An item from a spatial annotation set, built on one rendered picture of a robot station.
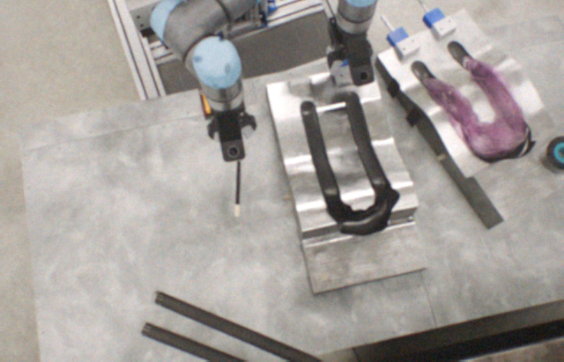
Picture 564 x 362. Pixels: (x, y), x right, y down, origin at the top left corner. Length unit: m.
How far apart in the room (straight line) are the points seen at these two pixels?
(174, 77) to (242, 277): 1.04
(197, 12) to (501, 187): 0.76
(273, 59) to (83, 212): 1.03
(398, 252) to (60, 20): 1.85
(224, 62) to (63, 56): 1.69
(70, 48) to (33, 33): 0.18
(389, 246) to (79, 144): 0.79
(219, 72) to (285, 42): 1.28
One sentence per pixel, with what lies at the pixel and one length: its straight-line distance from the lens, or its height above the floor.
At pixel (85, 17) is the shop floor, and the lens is 2.68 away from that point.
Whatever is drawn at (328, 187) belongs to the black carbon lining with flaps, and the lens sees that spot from 1.30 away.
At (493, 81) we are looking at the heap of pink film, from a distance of 1.47.
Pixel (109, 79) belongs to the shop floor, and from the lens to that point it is 2.51.
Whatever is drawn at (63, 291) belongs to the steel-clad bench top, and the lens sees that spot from 1.46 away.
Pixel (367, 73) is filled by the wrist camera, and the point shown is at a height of 1.04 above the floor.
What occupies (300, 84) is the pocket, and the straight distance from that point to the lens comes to 1.44.
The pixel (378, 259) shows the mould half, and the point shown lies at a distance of 1.33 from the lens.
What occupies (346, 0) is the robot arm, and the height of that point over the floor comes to 1.22.
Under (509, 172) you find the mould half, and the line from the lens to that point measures 1.40.
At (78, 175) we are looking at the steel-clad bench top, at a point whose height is 0.80.
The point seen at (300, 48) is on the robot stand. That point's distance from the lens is 2.23.
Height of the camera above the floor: 2.16
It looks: 73 degrees down
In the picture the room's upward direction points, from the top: 1 degrees counter-clockwise
